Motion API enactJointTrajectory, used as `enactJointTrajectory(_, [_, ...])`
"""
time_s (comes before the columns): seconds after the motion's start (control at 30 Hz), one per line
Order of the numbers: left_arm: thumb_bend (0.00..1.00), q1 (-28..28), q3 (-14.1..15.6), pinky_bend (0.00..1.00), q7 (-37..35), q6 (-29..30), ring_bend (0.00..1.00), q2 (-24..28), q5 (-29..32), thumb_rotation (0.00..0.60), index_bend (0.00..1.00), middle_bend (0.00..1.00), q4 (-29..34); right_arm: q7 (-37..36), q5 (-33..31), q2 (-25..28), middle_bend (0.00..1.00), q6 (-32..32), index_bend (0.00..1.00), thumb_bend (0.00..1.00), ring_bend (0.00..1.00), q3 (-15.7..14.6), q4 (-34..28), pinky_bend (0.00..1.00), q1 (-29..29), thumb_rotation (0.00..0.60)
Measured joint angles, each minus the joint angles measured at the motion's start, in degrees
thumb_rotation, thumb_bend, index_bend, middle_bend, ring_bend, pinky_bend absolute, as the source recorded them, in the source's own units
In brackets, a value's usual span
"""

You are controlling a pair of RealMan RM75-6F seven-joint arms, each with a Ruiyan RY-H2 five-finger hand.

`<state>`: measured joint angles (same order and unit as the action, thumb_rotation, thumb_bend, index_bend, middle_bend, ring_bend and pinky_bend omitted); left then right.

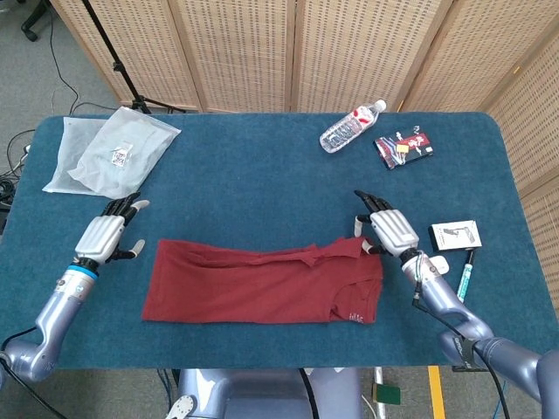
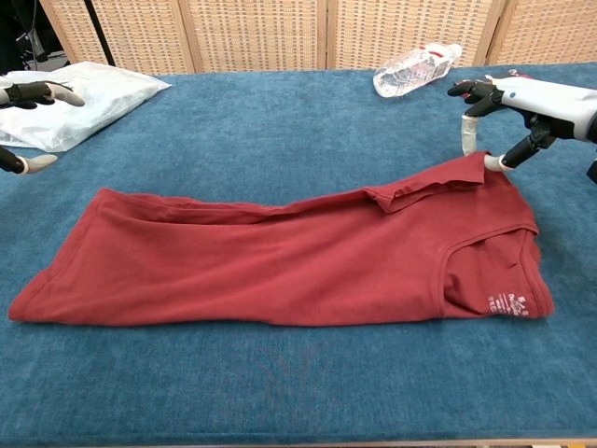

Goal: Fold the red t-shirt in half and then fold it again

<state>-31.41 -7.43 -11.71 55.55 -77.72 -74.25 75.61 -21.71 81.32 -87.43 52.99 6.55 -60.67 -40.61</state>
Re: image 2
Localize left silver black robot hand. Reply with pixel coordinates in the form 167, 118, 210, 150
0, 79, 87, 175

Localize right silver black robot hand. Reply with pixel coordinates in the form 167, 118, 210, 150
447, 74, 597, 174

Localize red t-shirt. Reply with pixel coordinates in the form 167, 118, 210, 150
7, 149, 556, 328

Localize plain translucent plastic bag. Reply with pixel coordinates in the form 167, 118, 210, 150
0, 129, 52, 151

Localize labelled translucent plastic bag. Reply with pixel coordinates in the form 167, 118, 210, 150
0, 61, 173, 153

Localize clear plastic water bottle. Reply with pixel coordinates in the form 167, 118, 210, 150
372, 40, 464, 99

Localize rattan folding screen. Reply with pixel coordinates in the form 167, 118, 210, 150
39, 0, 597, 76

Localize blue table cloth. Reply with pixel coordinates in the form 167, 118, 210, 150
0, 63, 597, 442

